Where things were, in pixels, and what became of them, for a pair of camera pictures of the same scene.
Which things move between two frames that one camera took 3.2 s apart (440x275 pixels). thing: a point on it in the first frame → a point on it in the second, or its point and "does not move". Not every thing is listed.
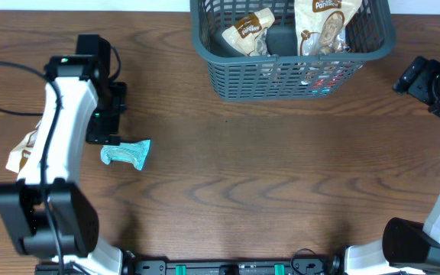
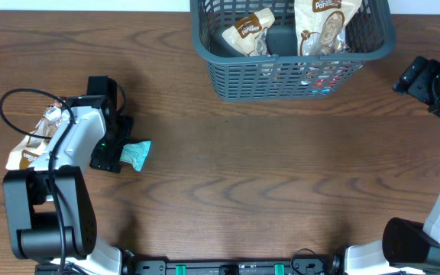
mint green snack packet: x=133 y=151 does not move
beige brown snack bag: x=321 y=25 does not move
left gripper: x=109 y=127 → x=111 y=153
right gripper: x=417 y=82 does not move
